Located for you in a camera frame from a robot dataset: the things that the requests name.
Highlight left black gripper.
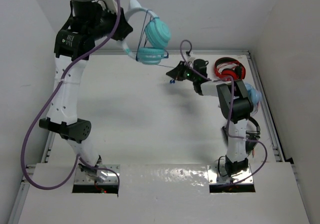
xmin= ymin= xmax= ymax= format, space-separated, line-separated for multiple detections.
xmin=86 ymin=3 xmax=132 ymax=41

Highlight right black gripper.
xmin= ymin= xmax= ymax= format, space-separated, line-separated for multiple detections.
xmin=167 ymin=60 xmax=198 ymax=82

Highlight teal cat-ear headphones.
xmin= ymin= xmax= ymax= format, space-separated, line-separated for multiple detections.
xmin=117 ymin=0 xmax=172 ymax=65

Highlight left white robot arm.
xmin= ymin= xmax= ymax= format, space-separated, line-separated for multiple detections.
xmin=39 ymin=0 xmax=133 ymax=167

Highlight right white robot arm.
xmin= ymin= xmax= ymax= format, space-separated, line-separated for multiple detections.
xmin=166 ymin=59 xmax=254 ymax=177

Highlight red headphones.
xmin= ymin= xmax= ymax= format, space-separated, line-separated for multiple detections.
xmin=213 ymin=57 xmax=246 ymax=80

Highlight light blue headphones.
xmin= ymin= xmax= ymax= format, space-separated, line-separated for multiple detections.
xmin=244 ymin=82 xmax=262 ymax=116

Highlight black headphones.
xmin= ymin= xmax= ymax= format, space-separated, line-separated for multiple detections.
xmin=245 ymin=117 xmax=261 ymax=155

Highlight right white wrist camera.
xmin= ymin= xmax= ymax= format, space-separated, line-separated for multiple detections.
xmin=186 ymin=56 xmax=196 ymax=63

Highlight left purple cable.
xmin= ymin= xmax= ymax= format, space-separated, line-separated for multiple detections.
xmin=20 ymin=0 xmax=122 ymax=190

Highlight purple cable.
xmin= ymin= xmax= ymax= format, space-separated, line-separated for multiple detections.
xmin=179 ymin=39 xmax=268 ymax=185
xmin=20 ymin=0 xmax=122 ymax=190

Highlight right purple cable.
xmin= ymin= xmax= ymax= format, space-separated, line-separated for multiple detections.
xmin=179 ymin=39 xmax=268 ymax=185

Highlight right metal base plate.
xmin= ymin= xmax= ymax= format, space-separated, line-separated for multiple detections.
xmin=207 ymin=164 xmax=254 ymax=186

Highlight metal base plate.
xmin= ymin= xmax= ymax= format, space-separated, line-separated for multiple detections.
xmin=207 ymin=164 xmax=254 ymax=186
xmin=74 ymin=164 xmax=120 ymax=185

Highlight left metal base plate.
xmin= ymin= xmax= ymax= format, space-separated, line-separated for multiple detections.
xmin=74 ymin=164 xmax=120 ymax=185

